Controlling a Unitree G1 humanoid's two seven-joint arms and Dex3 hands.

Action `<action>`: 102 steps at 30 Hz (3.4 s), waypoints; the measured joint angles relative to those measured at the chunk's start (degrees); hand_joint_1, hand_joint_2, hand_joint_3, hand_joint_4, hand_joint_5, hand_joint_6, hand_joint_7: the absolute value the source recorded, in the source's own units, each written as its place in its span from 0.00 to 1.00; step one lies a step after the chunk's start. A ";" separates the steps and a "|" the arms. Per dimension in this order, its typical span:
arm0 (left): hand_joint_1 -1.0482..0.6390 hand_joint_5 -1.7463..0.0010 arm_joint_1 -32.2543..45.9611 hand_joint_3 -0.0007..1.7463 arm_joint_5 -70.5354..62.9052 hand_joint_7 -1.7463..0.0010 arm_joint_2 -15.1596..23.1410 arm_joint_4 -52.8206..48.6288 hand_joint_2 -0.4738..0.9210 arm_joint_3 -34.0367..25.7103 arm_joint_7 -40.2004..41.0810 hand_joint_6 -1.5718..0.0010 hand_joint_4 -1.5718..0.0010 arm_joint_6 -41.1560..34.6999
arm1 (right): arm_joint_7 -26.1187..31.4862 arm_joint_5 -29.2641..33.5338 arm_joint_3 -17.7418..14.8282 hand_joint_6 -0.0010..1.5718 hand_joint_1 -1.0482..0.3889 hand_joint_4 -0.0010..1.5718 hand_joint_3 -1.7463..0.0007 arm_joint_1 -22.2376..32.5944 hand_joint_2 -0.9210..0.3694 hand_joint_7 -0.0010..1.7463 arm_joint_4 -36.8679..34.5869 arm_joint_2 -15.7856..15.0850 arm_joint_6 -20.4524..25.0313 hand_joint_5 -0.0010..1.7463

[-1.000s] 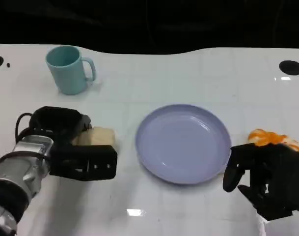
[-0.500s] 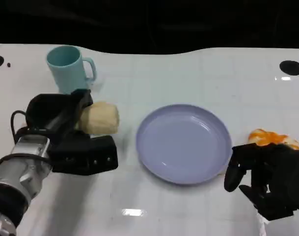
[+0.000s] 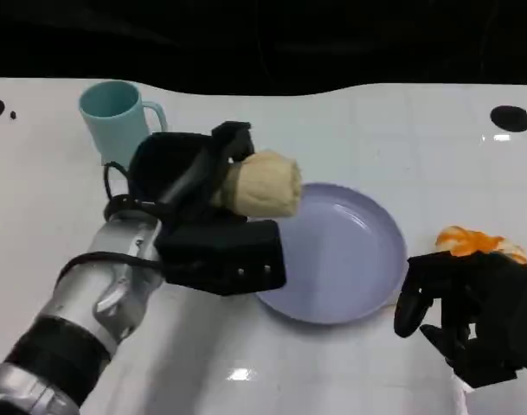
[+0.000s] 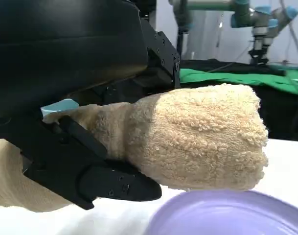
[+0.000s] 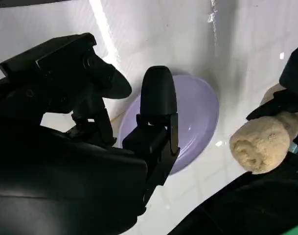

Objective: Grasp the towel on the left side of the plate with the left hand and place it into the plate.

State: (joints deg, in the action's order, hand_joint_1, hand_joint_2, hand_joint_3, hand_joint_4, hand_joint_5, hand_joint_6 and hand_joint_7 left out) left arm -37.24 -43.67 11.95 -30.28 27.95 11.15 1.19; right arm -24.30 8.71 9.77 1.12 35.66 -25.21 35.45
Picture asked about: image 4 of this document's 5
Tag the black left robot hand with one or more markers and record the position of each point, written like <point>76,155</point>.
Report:
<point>65,49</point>

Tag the beige towel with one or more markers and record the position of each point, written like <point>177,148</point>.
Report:
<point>200,137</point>

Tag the green cloth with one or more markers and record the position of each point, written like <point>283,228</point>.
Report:
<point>236,77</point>

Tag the lilac plate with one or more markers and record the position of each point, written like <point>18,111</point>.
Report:
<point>224,215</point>

